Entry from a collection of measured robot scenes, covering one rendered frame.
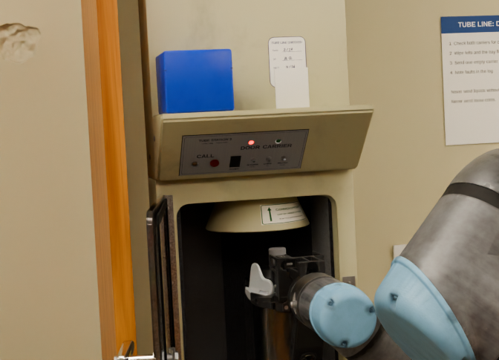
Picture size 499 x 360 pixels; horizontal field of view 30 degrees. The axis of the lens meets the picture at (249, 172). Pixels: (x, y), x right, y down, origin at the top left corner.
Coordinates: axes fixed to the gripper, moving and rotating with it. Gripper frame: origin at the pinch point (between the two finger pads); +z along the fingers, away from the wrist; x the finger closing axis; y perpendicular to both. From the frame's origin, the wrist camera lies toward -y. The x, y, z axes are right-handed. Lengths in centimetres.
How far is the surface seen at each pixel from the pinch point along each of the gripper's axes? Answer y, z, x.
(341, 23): 42.1, 0.0, -12.5
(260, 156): 21.7, -5.4, 3.3
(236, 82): 33.5, 0.0, 5.2
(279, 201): 14.0, 3.7, -1.6
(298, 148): 22.7, -6.5, -2.5
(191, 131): 26.1, -9.7, 14.3
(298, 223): 10.2, 3.5, -4.5
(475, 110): 27, 43, -56
